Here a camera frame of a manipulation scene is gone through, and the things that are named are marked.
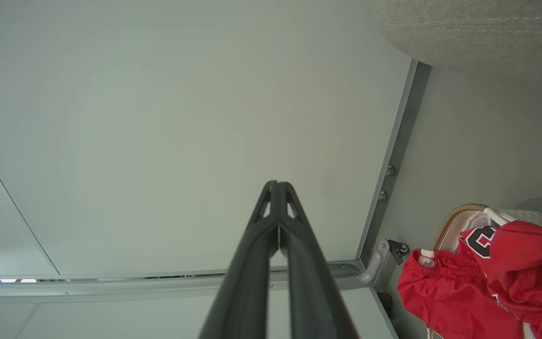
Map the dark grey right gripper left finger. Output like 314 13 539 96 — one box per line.
198 180 280 339

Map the grey fabric sofa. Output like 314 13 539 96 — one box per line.
372 0 542 86

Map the white basket liner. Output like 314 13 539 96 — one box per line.
444 211 494 253

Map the white laundry basket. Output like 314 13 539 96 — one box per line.
426 203 542 339

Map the black caster wheel with brake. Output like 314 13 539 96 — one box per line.
388 239 411 266

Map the red sports jersey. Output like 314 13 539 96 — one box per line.
397 220 542 339

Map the white partition panel with screws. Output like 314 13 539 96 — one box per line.
0 0 432 284

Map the grey metal support foot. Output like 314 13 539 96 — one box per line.
330 238 392 291

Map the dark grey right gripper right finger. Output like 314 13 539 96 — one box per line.
279 181 359 339

